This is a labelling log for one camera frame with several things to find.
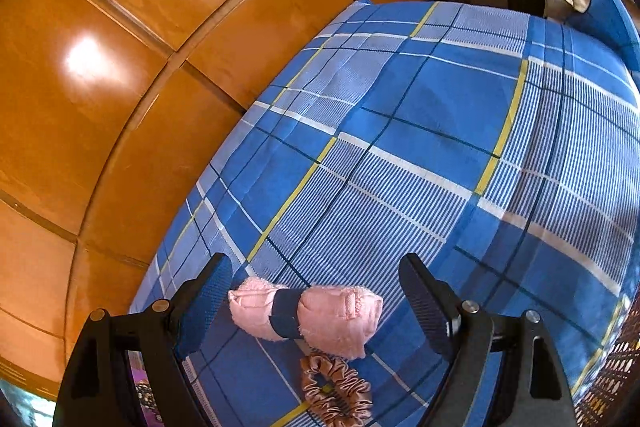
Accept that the blue plaid bedsheet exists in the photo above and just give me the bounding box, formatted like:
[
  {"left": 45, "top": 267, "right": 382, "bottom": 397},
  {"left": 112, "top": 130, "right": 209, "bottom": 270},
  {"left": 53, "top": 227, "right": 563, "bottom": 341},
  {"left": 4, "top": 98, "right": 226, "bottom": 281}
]
[{"left": 131, "top": 0, "right": 639, "bottom": 426}]

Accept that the purple snack carton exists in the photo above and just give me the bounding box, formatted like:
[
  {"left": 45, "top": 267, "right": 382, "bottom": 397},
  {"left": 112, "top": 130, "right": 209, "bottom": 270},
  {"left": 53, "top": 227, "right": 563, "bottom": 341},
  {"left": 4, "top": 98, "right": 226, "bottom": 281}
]
[{"left": 128, "top": 351, "right": 165, "bottom": 427}]

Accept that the brown satin scrunchie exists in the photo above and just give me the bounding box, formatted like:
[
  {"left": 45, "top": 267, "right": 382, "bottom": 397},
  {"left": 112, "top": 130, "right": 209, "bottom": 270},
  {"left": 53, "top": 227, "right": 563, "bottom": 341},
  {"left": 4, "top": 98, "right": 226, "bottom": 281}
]
[{"left": 300, "top": 353, "right": 372, "bottom": 427}]

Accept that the pink towel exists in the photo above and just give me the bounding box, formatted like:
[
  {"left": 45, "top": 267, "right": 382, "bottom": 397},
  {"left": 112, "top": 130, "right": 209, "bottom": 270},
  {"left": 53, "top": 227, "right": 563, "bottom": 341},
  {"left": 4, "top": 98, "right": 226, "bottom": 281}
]
[{"left": 228, "top": 277, "right": 384, "bottom": 360}]

